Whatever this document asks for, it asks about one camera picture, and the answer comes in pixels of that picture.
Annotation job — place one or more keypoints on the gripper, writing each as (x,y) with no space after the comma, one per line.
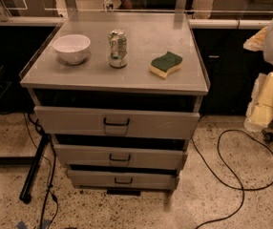
(259,114)

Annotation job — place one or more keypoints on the grey drawer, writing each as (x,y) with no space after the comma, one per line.
(120,157)
(144,124)
(123,180)

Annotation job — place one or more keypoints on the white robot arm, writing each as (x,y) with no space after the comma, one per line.
(259,112)

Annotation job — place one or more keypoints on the grey drawer cabinet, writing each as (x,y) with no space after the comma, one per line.
(95,84)

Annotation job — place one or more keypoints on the caster wheel of cart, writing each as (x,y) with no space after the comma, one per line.
(268,136)

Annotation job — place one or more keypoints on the green yellow sponge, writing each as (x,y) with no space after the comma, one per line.
(166,64)

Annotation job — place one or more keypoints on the green white soda can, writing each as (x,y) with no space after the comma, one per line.
(118,48)

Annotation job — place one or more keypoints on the clear water bottle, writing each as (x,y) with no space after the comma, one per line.
(108,5)

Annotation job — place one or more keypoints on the white ceramic bowl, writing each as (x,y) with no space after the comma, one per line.
(72,48)

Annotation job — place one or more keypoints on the blue tape on floor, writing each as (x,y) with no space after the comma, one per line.
(45,225)

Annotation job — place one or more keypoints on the black stand leg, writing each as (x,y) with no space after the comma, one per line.
(25,195)

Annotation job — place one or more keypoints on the white horizontal rail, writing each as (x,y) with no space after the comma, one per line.
(194,23)

